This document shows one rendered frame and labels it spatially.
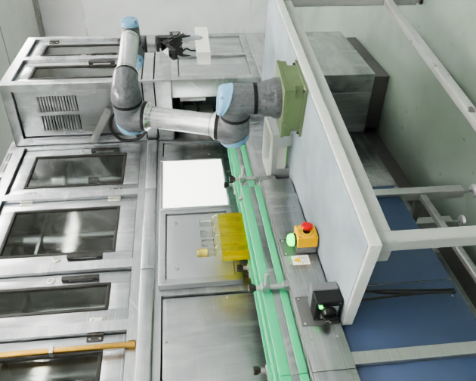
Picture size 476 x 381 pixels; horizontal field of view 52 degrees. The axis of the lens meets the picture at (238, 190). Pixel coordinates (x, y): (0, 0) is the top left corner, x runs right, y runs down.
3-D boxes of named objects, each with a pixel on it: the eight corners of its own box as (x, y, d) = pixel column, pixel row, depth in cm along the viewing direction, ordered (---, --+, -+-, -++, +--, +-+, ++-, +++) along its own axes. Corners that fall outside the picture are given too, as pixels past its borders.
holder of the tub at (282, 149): (280, 167, 228) (264, 168, 227) (285, 114, 211) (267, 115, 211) (287, 189, 214) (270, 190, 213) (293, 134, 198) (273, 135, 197)
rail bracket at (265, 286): (288, 283, 160) (247, 286, 159) (289, 267, 156) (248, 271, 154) (290, 292, 157) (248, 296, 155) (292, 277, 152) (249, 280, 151)
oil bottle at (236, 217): (261, 221, 210) (211, 224, 208) (261, 210, 207) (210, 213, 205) (262, 229, 206) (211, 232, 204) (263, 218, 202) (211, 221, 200)
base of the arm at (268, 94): (278, 68, 181) (251, 69, 180) (283, 96, 172) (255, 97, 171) (274, 99, 193) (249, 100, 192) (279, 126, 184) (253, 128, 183)
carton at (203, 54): (206, 26, 236) (194, 26, 235) (210, 52, 219) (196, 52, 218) (207, 38, 240) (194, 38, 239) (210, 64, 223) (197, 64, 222)
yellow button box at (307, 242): (313, 238, 175) (292, 240, 174) (315, 222, 170) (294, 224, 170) (317, 252, 169) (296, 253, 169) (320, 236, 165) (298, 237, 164)
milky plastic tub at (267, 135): (280, 157, 225) (261, 158, 224) (284, 113, 211) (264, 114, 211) (287, 179, 211) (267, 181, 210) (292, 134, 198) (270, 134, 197)
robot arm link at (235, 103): (255, 95, 173) (217, 97, 172) (253, 124, 184) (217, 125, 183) (251, 75, 181) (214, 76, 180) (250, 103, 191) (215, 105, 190)
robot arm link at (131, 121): (248, 124, 181) (106, 106, 186) (247, 153, 193) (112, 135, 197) (253, 103, 189) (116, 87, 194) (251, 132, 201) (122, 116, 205)
